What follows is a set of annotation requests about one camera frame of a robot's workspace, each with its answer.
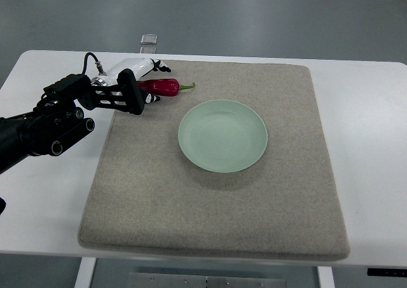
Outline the beige fabric mat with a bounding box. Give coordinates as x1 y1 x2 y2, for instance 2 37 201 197
78 60 350 261

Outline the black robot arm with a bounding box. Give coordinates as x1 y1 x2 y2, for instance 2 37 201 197
1 58 160 172

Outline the clear floor socket cover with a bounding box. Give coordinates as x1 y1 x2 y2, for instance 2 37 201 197
141 34 158 45

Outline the red chili pepper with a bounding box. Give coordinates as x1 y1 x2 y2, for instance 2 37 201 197
137 78 196 97

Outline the white table leg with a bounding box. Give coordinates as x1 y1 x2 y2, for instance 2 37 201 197
317 266 335 288
74 257 97 288

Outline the white table leg left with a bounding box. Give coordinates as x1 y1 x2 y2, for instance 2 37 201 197
74 257 97 288

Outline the black table control panel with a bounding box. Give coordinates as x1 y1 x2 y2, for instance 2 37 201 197
367 268 407 278

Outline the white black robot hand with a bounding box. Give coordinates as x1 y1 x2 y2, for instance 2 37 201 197
92 58 171 107

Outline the white table leg right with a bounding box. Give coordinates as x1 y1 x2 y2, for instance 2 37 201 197
317 266 335 288

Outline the light green plate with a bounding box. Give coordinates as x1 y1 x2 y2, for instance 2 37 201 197
178 100 268 174

